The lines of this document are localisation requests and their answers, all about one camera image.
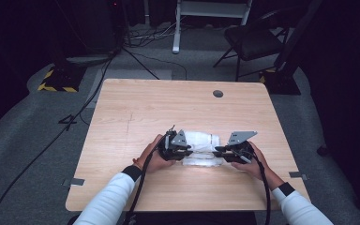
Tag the grey tape piece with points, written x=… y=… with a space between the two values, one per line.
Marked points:
x=75 y=181
x=296 y=175

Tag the black folding chair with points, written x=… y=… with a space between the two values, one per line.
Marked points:
x=250 y=40

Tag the black equipment box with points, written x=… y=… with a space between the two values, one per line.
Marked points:
x=97 y=25

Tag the white metal stand frame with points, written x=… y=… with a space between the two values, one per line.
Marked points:
x=176 y=34

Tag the black slanted stand pole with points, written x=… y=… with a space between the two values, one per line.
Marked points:
x=296 y=31

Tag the black round floor foot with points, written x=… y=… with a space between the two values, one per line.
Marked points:
x=322 y=151

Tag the white plastic bag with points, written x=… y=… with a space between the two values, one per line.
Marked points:
x=201 y=140

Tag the person's left hand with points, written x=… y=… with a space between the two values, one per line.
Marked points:
x=154 y=162

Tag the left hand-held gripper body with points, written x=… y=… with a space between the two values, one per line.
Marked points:
x=172 y=146

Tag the striped black stand base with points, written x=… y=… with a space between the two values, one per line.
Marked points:
x=61 y=79
x=281 y=82

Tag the person's right hand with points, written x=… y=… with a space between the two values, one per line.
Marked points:
x=253 y=167

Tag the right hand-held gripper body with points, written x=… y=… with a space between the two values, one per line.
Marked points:
x=238 y=149

